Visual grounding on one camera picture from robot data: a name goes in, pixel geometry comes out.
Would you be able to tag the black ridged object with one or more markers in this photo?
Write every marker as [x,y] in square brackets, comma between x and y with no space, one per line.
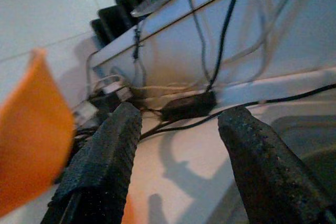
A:
[118,16]

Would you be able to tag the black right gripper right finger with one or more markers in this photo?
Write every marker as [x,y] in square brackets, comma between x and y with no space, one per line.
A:
[273,171]

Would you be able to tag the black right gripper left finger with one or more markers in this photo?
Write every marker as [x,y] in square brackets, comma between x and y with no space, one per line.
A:
[105,161]

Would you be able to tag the orange bowl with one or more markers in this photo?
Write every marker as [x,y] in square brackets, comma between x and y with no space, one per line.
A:
[31,129]

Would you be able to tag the stainless steel sink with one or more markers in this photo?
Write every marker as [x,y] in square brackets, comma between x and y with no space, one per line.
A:
[309,142]

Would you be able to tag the black power adapter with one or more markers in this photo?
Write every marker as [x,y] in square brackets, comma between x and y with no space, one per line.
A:
[189,107]

